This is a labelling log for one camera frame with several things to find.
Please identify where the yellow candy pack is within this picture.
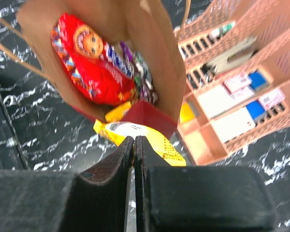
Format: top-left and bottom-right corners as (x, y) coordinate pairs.
(93, 119), (187, 167)

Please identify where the purple candy pack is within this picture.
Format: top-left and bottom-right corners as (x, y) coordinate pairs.
(120, 42), (158, 105)

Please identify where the peach desk organizer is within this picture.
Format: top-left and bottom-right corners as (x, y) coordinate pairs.
(175, 0), (290, 165)

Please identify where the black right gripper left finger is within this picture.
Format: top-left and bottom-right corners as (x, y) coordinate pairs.
(0, 137), (133, 232)

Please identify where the white card box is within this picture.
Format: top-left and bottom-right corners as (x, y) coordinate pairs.
(212, 107), (256, 143)

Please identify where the red white paper box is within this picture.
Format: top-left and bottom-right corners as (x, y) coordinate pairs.
(223, 72), (251, 93)

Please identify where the blue eraser box upper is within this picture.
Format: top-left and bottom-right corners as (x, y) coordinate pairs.
(248, 71), (269, 91)

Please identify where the grey stapler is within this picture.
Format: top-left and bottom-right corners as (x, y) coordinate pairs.
(205, 36), (257, 75)

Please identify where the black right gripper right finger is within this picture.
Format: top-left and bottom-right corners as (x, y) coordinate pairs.
(134, 136), (276, 232)

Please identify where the blue eraser box lower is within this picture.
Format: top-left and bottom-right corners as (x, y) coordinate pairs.
(246, 101), (266, 123)

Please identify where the red paper bag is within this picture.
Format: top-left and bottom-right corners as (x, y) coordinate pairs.
(15, 0), (186, 137)

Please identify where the red chips bag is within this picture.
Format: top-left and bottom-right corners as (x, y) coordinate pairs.
(51, 13), (137, 106)

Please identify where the blue eraser box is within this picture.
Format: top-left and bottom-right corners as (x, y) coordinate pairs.
(246, 101), (266, 123)
(248, 71), (269, 91)

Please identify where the yellow eraser block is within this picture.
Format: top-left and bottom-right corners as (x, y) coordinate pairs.
(179, 101), (198, 123)

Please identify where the yellow snack pack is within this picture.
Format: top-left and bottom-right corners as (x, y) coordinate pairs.
(105, 101), (131, 123)

